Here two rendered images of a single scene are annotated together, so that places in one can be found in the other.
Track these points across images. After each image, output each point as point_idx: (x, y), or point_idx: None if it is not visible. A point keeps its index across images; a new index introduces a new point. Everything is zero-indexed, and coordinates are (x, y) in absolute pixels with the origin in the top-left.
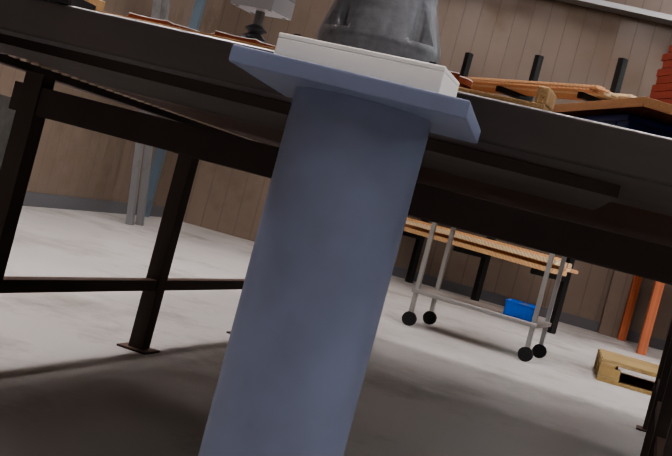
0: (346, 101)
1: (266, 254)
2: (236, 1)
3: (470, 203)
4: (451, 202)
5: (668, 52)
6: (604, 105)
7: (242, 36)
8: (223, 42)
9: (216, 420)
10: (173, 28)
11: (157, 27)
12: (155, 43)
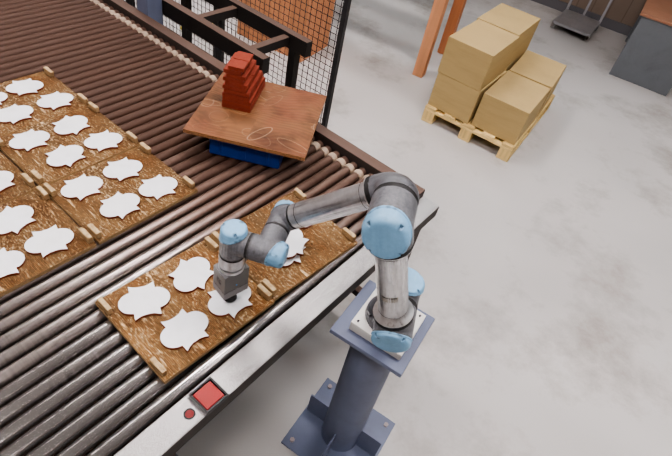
0: None
1: (379, 378)
2: (227, 298)
3: None
4: None
5: (228, 69)
6: (268, 151)
7: (226, 301)
8: (293, 338)
9: (364, 405)
10: (273, 354)
11: (268, 360)
12: (268, 364)
